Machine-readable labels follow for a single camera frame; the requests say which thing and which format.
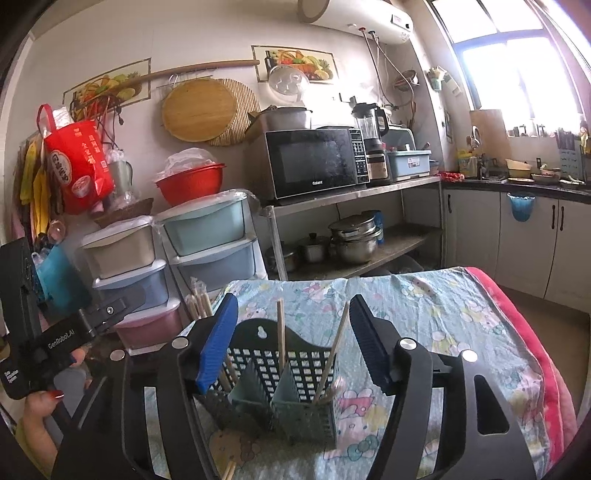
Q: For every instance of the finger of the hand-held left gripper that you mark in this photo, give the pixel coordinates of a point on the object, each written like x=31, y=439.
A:
x=106, y=313

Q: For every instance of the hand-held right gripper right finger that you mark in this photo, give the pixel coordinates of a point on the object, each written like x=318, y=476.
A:
x=369, y=341

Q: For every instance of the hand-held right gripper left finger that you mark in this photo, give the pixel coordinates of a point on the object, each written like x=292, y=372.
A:
x=214, y=341

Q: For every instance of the green plastic chopstick holder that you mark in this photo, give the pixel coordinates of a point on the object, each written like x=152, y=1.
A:
x=295, y=406

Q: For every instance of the person's left hand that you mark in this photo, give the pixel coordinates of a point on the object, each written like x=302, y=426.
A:
x=39, y=415

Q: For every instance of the drawer tower with cream drawer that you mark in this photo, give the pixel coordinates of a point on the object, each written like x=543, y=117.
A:
x=124, y=272

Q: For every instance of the cartoon printed tablecloth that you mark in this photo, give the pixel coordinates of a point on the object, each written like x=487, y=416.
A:
x=415, y=314

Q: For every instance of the blue plastic bin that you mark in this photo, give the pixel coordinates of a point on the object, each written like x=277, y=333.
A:
x=60, y=281

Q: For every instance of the drawer tower with teal drawer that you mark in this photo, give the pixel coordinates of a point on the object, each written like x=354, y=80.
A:
x=212, y=240

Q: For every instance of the stack of steel pots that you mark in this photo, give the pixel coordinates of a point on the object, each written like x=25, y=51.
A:
x=355, y=240

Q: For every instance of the metal shelf rack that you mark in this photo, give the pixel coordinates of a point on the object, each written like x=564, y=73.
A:
x=397, y=240

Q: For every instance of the small lidded steel pot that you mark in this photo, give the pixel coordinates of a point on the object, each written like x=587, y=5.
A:
x=314, y=249
x=281, y=259

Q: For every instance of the blue can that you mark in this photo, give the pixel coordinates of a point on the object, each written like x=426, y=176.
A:
x=377, y=221

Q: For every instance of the yellow hanging gloves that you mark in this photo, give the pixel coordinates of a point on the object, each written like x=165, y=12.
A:
x=37, y=184

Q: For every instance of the red printed shopping bag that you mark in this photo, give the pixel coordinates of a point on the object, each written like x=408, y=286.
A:
x=81, y=161

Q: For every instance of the red plastic basin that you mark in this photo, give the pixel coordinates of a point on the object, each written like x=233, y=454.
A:
x=191, y=184

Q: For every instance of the red blanket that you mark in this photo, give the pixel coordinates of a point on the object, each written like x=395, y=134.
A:
x=531, y=350

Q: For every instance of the clear plastic bag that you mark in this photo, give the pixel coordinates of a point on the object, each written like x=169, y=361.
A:
x=191, y=159

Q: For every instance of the blue grey dish container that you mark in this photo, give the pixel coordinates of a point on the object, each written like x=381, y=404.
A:
x=408, y=165

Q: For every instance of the red cloth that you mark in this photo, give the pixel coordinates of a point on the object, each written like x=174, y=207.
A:
x=450, y=176

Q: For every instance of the white kitchen cabinets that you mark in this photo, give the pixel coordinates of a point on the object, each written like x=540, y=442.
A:
x=526, y=244

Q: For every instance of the black microwave oven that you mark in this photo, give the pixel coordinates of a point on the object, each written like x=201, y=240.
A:
x=314, y=161

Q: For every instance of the blue hanging bin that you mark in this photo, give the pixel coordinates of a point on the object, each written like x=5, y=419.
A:
x=521, y=207

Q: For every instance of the blender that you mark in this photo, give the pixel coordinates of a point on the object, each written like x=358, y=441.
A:
x=369, y=138

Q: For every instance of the cardboard box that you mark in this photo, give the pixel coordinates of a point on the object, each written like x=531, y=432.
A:
x=255, y=127

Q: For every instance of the round wooden cutting board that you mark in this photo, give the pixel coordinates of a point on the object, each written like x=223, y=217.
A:
x=198, y=110

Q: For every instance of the round woven bamboo mat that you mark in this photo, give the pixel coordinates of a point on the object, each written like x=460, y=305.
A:
x=247, y=115

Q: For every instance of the small round mirror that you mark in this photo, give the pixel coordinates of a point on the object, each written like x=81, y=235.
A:
x=475, y=137

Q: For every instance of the grey pot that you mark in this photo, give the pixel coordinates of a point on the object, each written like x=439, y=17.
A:
x=287, y=119

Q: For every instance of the rectangular wooden cutting board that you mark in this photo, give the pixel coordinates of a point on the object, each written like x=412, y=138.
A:
x=490, y=131

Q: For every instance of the long wooden rolling pin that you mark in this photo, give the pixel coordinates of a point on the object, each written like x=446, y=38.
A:
x=166, y=74

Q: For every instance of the hanging metal strainer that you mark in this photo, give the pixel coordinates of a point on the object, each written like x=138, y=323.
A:
x=406, y=77

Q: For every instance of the clear plastic dome cover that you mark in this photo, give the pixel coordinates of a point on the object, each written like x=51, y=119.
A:
x=288, y=82

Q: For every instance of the blue grey utensil holder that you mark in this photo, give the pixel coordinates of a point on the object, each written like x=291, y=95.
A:
x=572, y=157

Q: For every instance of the window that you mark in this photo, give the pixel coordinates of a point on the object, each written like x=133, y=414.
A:
x=526, y=60

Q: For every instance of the white water heater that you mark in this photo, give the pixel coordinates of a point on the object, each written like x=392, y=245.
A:
x=360, y=16

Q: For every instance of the fruit wall picture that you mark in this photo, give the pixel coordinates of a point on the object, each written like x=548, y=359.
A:
x=106, y=87
x=295, y=62

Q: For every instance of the green hanging wall holder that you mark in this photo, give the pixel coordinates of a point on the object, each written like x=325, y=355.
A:
x=441, y=78

